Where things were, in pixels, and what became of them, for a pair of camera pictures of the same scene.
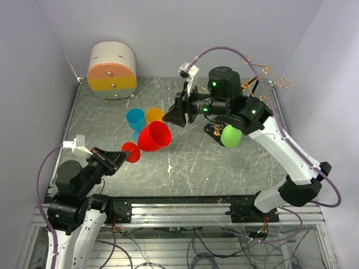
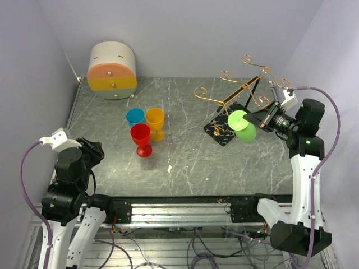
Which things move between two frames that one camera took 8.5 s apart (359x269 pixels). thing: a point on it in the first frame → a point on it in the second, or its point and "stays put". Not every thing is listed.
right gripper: [183, 105] → [257, 117]
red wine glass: [156, 135] → [141, 134]
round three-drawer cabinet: [111, 73] stays put
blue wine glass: [135, 117] stays put
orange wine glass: [154, 114] stays put
